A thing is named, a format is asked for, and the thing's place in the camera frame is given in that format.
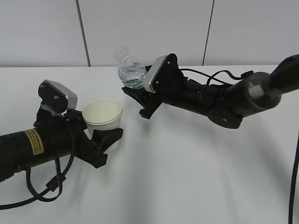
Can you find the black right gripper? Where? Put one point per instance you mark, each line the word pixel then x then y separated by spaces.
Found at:
pixel 173 94

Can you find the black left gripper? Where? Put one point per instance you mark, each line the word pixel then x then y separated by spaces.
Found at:
pixel 63 134

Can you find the clear green-label water bottle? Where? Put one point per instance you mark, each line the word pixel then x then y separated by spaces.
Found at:
pixel 130 72

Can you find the white paper cup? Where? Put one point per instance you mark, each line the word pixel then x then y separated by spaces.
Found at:
pixel 102 114

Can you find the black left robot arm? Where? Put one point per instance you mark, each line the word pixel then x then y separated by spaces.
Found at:
pixel 21 150

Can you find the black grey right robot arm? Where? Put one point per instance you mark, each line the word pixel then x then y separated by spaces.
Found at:
pixel 224 104

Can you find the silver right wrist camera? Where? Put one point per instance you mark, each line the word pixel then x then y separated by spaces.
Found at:
pixel 161 74

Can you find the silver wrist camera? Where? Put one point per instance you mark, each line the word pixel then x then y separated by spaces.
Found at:
pixel 161 74
pixel 57 97

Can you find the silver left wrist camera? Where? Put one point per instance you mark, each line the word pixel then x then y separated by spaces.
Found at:
pixel 57 97

